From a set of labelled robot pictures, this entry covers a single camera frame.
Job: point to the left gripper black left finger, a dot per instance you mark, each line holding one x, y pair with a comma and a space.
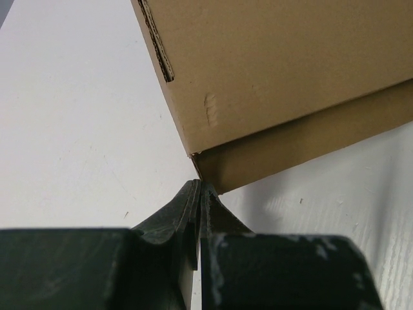
149, 266

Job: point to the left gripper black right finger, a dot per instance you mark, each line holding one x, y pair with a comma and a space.
241, 269

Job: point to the brown cardboard box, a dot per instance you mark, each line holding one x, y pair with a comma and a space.
257, 87

